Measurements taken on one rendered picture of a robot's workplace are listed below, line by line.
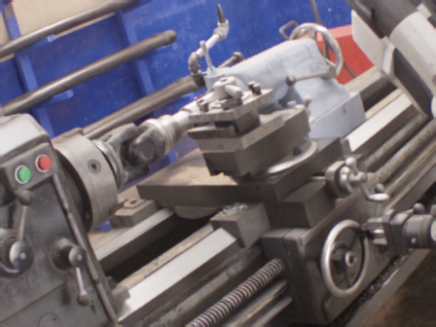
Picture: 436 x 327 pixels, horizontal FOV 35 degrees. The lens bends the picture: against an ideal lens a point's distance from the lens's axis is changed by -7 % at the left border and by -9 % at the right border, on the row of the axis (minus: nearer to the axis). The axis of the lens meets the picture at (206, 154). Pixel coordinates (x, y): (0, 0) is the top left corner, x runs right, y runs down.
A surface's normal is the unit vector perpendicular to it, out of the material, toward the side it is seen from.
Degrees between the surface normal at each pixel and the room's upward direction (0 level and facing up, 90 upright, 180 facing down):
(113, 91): 90
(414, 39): 69
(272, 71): 86
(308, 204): 90
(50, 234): 90
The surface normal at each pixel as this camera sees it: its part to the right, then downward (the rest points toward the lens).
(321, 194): 0.69, -0.04
